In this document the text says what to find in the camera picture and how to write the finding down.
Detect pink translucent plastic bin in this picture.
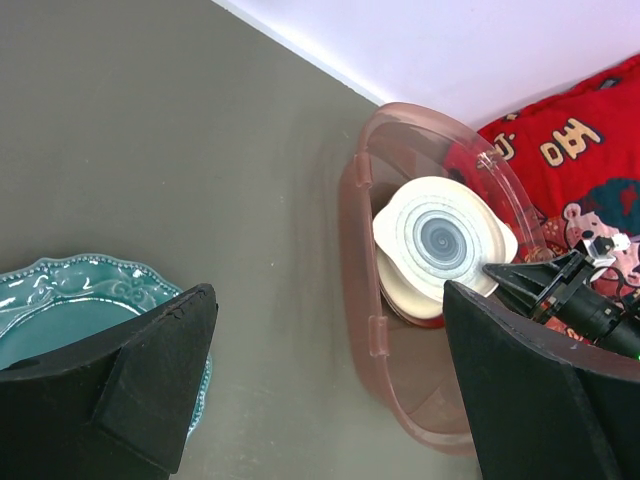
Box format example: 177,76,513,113
338,102,549,456

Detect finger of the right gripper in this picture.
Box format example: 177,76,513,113
482,252,583,313

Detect teal scalloped ceramic plate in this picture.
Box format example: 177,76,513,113
1,255,211,440

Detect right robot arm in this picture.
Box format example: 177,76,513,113
483,250,639,360

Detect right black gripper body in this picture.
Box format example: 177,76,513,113
529,255,620,330

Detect cream white ceramic plate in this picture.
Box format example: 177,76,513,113
372,176,519,301

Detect red rimmed white plate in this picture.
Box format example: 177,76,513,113
376,249,444,329

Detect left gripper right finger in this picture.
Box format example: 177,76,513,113
443,281,639,479

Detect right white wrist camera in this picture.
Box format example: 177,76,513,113
577,233,631,268

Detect red cartoon print pillow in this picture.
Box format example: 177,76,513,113
442,52,640,346

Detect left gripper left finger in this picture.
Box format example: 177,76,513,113
1,283,218,479

